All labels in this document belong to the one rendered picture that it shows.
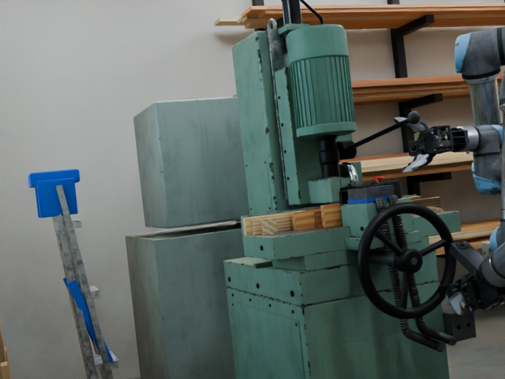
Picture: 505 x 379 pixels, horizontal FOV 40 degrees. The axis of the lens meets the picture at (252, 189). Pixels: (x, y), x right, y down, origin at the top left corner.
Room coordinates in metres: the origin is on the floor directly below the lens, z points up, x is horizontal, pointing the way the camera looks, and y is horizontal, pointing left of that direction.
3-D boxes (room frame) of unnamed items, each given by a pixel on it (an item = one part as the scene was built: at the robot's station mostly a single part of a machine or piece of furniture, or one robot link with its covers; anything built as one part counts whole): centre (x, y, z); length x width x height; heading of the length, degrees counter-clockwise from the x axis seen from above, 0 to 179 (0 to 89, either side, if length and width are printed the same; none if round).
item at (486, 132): (2.03, -0.70, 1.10); 0.11 x 0.08 x 0.09; 113
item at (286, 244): (1.94, -0.29, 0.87); 0.61 x 0.30 x 0.06; 113
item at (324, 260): (1.98, -0.26, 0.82); 0.40 x 0.21 x 0.04; 113
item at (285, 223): (2.05, -0.28, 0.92); 0.64 x 0.02 x 0.04; 113
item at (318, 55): (2.03, -0.24, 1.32); 0.18 x 0.18 x 0.31
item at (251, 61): (2.30, -0.12, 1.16); 0.22 x 0.22 x 0.72; 23
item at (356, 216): (1.86, -0.32, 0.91); 0.15 x 0.14 x 0.09; 113
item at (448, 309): (2.00, -0.53, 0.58); 0.12 x 0.08 x 0.08; 23
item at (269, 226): (1.89, -0.04, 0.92); 0.04 x 0.03 x 0.04; 76
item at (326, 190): (2.05, -0.23, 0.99); 0.14 x 0.07 x 0.09; 23
